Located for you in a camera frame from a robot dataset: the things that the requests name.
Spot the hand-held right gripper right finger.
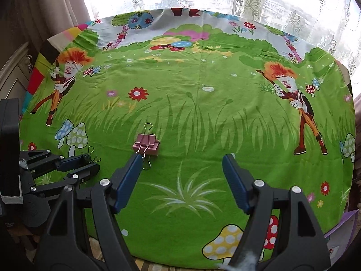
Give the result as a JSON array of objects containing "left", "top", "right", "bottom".
[{"left": 222, "top": 154, "right": 332, "bottom": 271}]

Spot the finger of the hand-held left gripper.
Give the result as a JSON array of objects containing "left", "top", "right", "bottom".
[
  {"left": 30, "top": 164, "right": 101, "bottom": 196},
  {"left": 19, "top": 149, "right": 85, "bottom": 175}
]

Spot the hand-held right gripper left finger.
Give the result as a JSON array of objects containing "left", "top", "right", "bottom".
[{"left": 34, "top": 154, "right": 144, "bottom": 271}]

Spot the black binder clip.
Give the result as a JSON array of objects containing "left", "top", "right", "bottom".
[{"left": 74, "top": 146, "right": 101, "bottom": 168}]

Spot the pink binder clip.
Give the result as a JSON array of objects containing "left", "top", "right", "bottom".
[{"left": 132, "top": 123, "right": 161, "bottom": 170}]

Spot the white carved cabinet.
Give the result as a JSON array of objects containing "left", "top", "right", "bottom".
[{"left": 0, "top": 42, "right": 37, "bottom": 110}]

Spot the grey fluff tuft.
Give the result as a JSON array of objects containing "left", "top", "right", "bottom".
[{"left": 217, "top": 248, "right": 263, "bottom": 271}]

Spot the green cartoon printed tablecloth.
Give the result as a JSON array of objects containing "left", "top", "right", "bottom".
[{"left": 20, "top": 7, "right": 356, "bottom": 270}]

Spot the purple paper bag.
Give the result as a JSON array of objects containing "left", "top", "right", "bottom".
[{"left": 324, "top": 209, "right": 359, "bottom": 260}]

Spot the taupe drape curtain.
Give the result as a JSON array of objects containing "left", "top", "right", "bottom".
[{"left": 0, "top": 0, "right": 93, "bottom": 71}]

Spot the white lace curtain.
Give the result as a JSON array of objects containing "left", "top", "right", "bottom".
[{"left": 79, "top": 0, "right": 361, "bottom": 77}]

